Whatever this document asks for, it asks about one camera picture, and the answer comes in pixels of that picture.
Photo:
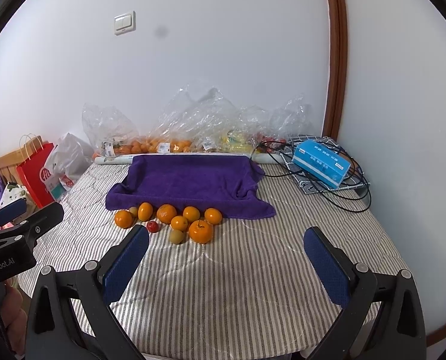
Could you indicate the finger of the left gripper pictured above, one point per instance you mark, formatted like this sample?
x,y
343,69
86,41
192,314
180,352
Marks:
x,y
12,211
41,222

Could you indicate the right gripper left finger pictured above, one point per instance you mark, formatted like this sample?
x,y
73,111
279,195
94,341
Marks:
x,y
70,315

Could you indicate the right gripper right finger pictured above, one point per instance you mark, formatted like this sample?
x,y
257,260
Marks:
x,y
381,315

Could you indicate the large stemmed orange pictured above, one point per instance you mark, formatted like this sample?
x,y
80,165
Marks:
x,y
200,231

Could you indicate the person's left hand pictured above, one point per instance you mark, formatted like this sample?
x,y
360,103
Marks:
x,y
14,318

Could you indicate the brown paper bag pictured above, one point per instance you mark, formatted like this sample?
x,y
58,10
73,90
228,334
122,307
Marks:
x,y
11,161

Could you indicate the red paper bag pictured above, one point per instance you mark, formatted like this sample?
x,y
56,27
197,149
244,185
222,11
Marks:
x,y
32,175

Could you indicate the white plastic bag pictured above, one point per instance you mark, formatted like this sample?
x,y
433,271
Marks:
x,y
65,165

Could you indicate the small green fruit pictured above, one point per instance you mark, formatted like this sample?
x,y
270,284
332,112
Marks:
x,y
134,211

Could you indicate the oval orange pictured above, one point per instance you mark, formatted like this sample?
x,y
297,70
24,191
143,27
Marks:
x,y
145,212

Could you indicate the small red fruit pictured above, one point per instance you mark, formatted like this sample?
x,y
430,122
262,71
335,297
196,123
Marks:
x,y
152,226

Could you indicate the clear bag of tangerines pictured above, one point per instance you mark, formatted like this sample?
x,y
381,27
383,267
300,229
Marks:
x,y
111,133

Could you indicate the yellow-green fruit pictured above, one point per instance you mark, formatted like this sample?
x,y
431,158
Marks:
x,y
176,237

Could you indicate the small orange tangerine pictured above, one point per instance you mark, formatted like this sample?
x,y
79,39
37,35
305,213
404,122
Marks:
x,y
179,223

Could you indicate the striped bed cover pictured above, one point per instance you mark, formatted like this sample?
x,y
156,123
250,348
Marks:
x,y
251,292

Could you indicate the patterned black white cloth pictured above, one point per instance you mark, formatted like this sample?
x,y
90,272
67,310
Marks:
x,y
355,178

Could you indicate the blue tissue box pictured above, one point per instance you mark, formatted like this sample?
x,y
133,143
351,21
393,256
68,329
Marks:
x,y
320,161

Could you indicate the purple towel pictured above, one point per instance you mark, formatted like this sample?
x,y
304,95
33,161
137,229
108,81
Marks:
x,y
228,183

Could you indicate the clear bag of oranges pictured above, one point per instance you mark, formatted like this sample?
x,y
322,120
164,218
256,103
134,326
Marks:
x,y
200,114

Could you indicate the clear bag of bananas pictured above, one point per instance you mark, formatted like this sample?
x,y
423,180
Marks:
x,y
237,130

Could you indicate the clear bag of red fruit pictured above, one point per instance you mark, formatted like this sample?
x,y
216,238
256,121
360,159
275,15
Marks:
x,y
284,122

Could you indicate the white wall switch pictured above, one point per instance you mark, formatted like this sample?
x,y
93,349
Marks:
x,y
124,23

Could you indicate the brown wooden door frame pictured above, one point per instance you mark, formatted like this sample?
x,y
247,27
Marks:
x,y
338,67

